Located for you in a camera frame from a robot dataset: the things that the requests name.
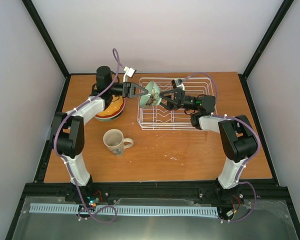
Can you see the right black frame post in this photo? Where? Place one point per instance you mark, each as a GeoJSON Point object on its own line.
{"type": "Point", "coordinates": [272, 28]}

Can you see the left black frame post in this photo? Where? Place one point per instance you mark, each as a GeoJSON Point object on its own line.
{"type": "Point", "coordinates": [37, 20]}

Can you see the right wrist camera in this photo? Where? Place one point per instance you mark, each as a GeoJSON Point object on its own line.
{"type": "Point", "coordinates": [177, 83]}

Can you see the light blue cable duct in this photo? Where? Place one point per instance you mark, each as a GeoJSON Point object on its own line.
{"type": "Point", "coordinates": [127, 210]}

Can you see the white bottom plate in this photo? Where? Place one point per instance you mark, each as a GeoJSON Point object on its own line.
{"type": "Point", "coordinates": [108, 118]}

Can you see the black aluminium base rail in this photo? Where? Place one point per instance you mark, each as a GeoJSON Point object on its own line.
{"type": "Point", "coordinates": [202, 192]}

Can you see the cream dragon mug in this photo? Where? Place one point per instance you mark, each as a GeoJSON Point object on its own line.
{"type": "Point", "coordinates": [116, 143]}

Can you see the white wire dish rack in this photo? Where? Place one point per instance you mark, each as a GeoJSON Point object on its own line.
{"type": "Point", "coordinates": [158, 118]}

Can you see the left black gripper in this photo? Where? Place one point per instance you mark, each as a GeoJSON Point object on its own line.
{"type": "Point", "coordinates": [128, 91]}

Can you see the black frame post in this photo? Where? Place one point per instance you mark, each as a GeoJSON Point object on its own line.
{"type": "Point", "coordinates": [37, 20]}
{"type": "Point", "coordinates": [272, 28]}

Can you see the orange dotted plate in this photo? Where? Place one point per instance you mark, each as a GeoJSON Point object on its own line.
{"type": "Point", "coordinates": [117, 104]}

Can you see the metal front panel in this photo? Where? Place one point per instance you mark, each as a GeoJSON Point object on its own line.
{"type": "Point", "coordinates": [261, 220]}

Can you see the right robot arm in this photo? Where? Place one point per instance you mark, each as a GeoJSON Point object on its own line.
{"type": "Point", "coordinates": [239, 141]}

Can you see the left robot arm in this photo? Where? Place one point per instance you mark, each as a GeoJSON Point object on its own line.
{"type": "Point", "coordinates": [67, 136]}

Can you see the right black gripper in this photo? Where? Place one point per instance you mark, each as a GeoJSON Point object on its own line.
{"type": "Point", "coordinates": [178, 93]}

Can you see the mint green floral bowl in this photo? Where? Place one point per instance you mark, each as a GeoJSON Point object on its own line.
{"type": "Point", "coordinates": [152, 98]}

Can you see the red teal patterned plate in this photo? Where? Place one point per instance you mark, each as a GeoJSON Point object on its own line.
{"type": "Point", "coordinates": [113, 110]}

